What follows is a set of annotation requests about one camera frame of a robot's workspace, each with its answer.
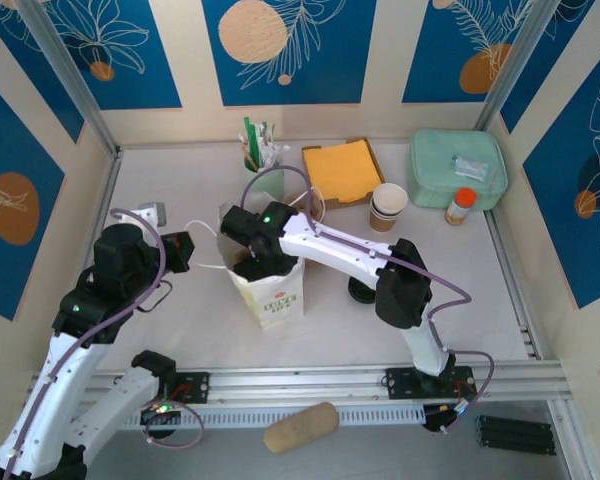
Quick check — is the white paper bag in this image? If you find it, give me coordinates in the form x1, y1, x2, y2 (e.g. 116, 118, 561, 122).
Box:
184, 184, 326, 331

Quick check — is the mint green utensil cup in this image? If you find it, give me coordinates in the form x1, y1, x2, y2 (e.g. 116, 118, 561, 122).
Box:
243, 157, 286, 202

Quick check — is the wooden stirrer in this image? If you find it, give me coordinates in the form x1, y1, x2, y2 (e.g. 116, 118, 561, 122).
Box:
238, 133, 257, 170

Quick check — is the cardboard napkin tray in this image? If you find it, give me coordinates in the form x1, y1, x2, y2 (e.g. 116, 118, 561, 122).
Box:
301, 137, 387, 210

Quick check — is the green wrapped straw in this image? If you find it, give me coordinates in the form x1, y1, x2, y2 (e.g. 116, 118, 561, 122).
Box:
243, 117, 261, 161

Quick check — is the yellow napkin stack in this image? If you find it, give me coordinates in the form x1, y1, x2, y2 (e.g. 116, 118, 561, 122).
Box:
303, 139, 384, 201

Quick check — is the black cup lid stack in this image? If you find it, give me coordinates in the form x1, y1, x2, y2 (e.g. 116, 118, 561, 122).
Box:
348, 277, 381, 305

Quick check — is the brown paper cup stack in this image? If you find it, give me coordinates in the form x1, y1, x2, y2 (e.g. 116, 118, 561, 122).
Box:
368, 183, 410, 235

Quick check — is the black base connector board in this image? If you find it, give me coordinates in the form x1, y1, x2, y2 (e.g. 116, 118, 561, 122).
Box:
139, 402, 182, 439
422, 402, 469, 434

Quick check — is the orange capped bottle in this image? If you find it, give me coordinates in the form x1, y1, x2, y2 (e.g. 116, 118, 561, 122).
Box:
444, 187, 477, 227

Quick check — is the mint green zip pouch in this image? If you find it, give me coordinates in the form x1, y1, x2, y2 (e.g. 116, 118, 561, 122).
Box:
407, 128, 510, 210

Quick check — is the brown cork roll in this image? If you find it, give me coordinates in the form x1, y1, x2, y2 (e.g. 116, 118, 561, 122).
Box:
262, 401, 340, 455

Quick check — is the small clear plastic packet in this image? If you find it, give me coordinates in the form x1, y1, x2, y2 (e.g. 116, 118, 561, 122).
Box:
449, 153, 490, 179

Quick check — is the black ridged block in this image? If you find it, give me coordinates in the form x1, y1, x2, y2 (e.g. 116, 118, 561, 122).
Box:
475, 414, 557, 457

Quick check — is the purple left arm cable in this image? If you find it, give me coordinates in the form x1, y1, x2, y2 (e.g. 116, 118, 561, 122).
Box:
2, 208, 205, 480

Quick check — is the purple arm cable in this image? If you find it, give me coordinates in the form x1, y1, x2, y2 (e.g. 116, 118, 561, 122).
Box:
2, 208, 205, 480
242, 166, 495, 436

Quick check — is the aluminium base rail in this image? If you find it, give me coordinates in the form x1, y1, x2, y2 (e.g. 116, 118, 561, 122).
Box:
79, 362, 566, 412

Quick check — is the aluminium frame post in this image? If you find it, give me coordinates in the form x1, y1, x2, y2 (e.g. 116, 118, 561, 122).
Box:
472, 0, 564, 132
14, 0, 122, 156

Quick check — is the white slotted cable duct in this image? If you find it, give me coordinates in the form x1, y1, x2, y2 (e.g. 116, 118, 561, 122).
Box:
114, 403, 427, 432

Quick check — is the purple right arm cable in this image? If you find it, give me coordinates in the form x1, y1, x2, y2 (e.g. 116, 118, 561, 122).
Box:
242, 166, 495, 436

